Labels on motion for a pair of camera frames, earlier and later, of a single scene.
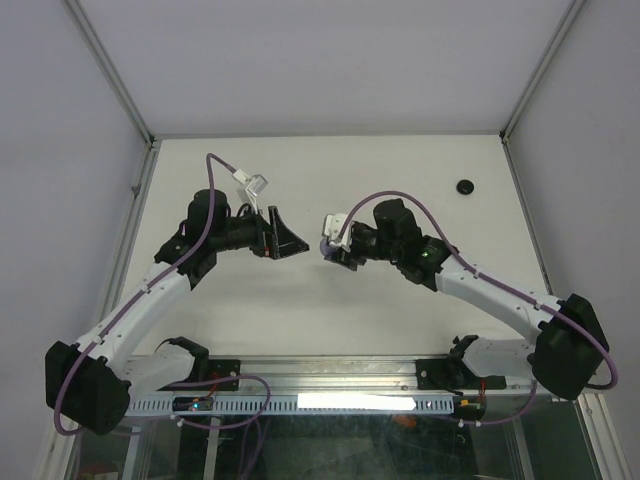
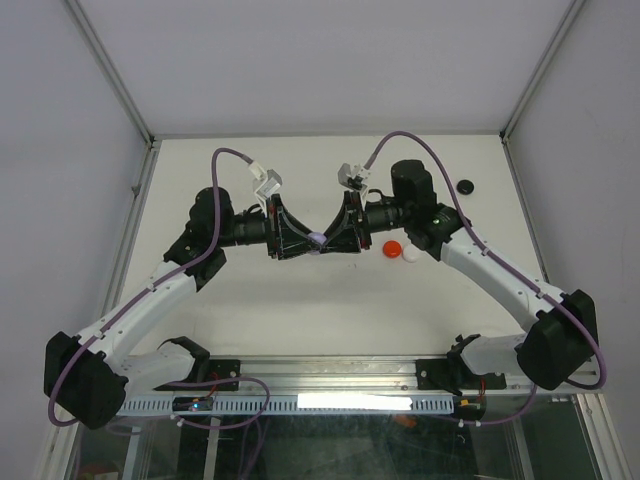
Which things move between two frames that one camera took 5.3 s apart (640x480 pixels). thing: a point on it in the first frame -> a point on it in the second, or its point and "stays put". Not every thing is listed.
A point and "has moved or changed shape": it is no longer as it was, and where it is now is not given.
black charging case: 464,187 stays put
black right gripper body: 364,246 -> 363,226
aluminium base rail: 376,378 stays put
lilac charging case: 325,248 has moved or changed shape
